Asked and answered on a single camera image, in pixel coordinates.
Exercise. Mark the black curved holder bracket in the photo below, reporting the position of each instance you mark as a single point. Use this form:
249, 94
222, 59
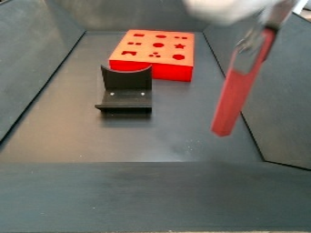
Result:
127, 91

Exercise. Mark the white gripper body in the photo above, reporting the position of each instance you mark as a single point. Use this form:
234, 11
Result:
226, 12

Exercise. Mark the red shape-sorting board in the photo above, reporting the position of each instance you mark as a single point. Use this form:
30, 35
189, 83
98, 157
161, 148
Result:
167, 51

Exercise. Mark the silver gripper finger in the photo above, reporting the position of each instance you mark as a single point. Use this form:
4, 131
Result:
277, 13
249, 48

